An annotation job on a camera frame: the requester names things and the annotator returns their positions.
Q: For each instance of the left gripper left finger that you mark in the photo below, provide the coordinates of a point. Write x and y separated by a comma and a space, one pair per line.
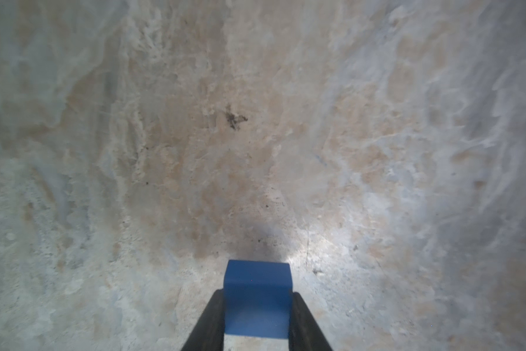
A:
208, 333

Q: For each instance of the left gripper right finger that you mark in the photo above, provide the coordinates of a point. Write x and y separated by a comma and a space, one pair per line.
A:
304, 332

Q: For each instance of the dark blue wood block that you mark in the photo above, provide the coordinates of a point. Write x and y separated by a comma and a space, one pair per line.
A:
258, 299

